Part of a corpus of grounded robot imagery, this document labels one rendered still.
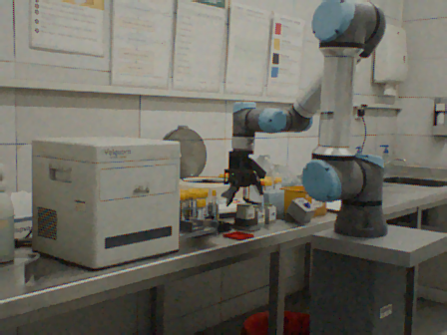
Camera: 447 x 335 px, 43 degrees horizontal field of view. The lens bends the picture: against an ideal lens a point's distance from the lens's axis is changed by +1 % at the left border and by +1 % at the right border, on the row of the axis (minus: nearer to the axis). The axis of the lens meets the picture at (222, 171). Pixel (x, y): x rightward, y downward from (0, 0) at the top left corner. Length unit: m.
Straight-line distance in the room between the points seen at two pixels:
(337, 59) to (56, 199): 0.80
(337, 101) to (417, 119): 2.65
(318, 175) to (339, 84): 0.24
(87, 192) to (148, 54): 1.03
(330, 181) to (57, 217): 0.70
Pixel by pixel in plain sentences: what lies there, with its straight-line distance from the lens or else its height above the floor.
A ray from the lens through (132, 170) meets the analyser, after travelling 1.40.
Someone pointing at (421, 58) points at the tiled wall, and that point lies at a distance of 4.17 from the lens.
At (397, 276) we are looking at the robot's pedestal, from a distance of 1.74.
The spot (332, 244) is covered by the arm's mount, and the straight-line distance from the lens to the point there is 1.61.
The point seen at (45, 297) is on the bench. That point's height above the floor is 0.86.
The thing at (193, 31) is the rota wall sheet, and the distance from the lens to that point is 2.45.
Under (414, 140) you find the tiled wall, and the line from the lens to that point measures 4.16.
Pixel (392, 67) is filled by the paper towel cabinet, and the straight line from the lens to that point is 3.81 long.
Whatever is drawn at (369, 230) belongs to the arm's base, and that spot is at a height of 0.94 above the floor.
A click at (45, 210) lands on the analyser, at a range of 1.51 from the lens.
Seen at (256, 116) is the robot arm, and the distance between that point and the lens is 1.73.
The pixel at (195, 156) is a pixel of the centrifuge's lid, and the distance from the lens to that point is 2.37.
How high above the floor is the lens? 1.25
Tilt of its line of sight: 6 degrees down
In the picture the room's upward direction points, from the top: 1 degrees clockwise
